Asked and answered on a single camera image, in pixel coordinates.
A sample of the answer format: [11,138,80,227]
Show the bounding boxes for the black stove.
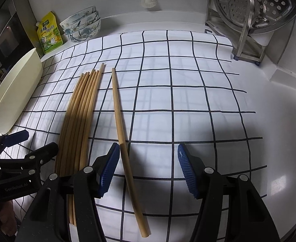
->
[0,0,44,99]

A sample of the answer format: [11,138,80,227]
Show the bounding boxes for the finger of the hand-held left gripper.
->
[0,130,29,152]
[0,142,59,179]

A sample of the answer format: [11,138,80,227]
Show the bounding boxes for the floral ceramic bowl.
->
[63,17,102,43]
[60,6,98,29]
[62,11,100,34]

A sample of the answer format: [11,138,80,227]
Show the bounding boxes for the bundle of wooden chopsticks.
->
[53,63,105,227]

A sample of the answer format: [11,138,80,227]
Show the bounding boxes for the single wooden chopstick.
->
[112,68,151,238]

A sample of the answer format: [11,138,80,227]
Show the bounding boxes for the stainless steel rack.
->
[205,0,296,65]

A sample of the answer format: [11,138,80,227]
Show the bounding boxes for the cream round plate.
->
[0,47,44,135]

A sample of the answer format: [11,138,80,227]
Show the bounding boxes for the white checked cloth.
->
[0,30,268,242]

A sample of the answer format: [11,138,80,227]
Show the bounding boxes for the yellow seasoning pouch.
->
[36,11,63,55]

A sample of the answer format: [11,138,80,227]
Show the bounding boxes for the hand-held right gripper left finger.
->
[14,142,121,242]

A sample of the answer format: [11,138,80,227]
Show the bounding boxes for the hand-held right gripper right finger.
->
[177,143,281,242]

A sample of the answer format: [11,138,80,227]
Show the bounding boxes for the perforated steel steamer plate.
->
[249,0,296,34]
[215,0,258,28]

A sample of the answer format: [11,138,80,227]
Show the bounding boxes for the person's left hand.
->
[0,200,18,242]

